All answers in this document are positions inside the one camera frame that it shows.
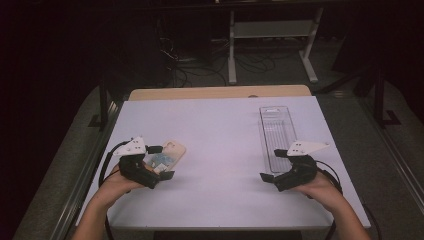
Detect beige printed phone case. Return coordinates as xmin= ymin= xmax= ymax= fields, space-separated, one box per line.
xmin=143 ymin=139 xmax=187 ymax=175

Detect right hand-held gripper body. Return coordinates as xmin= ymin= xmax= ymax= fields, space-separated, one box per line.
xmin=273 ymin=140 xmax=331 ymax=193

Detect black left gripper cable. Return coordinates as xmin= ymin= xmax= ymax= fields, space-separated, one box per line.
xmin=98 ymin=140 xmax=131 ymax=240

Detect person's left hand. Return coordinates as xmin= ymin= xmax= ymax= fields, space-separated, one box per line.
xmin=99 ymin=163 xmax=148 ymax=206

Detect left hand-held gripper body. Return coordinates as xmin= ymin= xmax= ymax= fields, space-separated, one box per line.
xmin=113 ymin=136 xmax=161 ymax=190

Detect white metal desk frame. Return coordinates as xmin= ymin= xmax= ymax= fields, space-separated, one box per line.
xmin=227 ymin=6 xmax=325 ymax=85

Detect person's right hand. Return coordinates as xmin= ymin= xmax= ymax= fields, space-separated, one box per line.
xmin=293 ymin=171 xmax=345 ymax=214

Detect clear plastic tray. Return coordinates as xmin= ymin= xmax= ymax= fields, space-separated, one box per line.
xmin=258 ymin=105 xmax=298 ymax=174

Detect light wooden table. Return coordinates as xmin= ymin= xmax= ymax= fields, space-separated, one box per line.
xmin=128 ymin=84 xmax=313 ymax=102

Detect black floor cables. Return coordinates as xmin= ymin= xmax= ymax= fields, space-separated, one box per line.
xmin=156 ymin=19 xmax=279 ymax=88

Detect metal floor rail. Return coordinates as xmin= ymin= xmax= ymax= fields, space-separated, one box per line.
xmin=359 ymin=96 xmax=424 ymax=214
xmin=49 ymin=99 xmax=125 ymax=240

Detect black metal stand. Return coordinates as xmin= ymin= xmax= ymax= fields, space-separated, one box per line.
xmin=87 ymin=75 xmax=118 ymax=132
xmin=372 ymin=65 xmax=403 ymax=130

